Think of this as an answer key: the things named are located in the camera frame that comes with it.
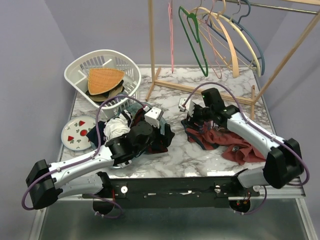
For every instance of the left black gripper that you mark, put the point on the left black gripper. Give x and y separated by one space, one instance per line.
165 140

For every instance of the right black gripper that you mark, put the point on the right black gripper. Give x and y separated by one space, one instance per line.
189 122

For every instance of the red tank top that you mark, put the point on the red tank top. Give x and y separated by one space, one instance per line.
237 149

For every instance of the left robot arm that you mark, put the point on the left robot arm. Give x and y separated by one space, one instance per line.
47 182

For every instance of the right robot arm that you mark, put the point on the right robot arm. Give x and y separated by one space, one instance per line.
283 162

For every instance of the light wooden hanger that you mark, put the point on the light wooden hanger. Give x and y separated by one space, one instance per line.
234 59

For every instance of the green plastic hanger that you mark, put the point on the green plastic hanger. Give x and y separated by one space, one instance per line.
190 26

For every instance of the cream plastic hanger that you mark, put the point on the cream plastic hanger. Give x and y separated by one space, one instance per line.
250 40

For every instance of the black white striped garment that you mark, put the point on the black white striped garment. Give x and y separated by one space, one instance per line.
117 126

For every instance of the wooden clothes rack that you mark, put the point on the wooden clothes rack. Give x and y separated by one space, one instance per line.
254 98

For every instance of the white plastic laundry basket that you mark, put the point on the white plastic laundry basket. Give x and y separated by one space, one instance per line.
77 72

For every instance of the orange woven fan mat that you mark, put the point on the orange woven fan mat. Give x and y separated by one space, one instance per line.
102 80

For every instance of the watermelon pattern plate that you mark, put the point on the watermelon pattern plate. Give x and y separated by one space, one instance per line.
74 134

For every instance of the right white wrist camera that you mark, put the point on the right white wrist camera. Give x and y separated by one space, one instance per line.
188 106

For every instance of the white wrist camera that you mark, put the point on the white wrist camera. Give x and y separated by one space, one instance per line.
153 117
188 106

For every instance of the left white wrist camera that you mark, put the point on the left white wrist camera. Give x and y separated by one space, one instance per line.
153 117

